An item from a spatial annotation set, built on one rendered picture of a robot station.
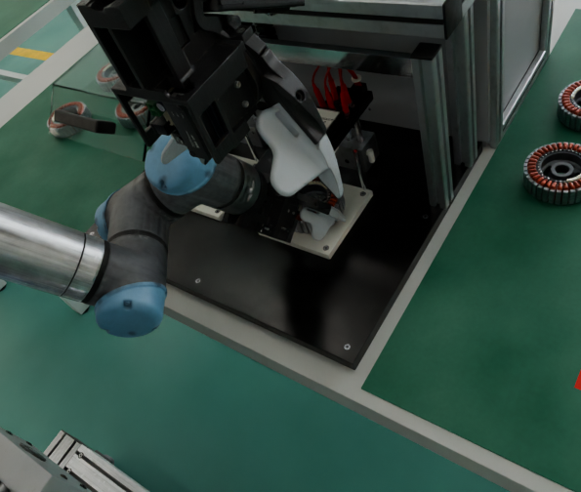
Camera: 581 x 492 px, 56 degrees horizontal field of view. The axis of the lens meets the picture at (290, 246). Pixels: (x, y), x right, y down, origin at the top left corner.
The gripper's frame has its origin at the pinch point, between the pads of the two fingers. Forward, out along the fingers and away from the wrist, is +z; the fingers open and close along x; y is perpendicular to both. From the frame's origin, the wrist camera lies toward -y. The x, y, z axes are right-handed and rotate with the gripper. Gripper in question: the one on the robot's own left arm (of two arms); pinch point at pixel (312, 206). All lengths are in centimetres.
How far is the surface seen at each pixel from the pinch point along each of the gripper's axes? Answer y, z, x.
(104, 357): 66, 53, -92
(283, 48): -20.3, -16.3, -3.9
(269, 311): 18.5, -8.0, 3.5
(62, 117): 0.1, -30.8, -28.8
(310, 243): 6.2, -2.3, 3.2
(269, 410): 56, 59, -27
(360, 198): -3.8, 3.6, 6.5
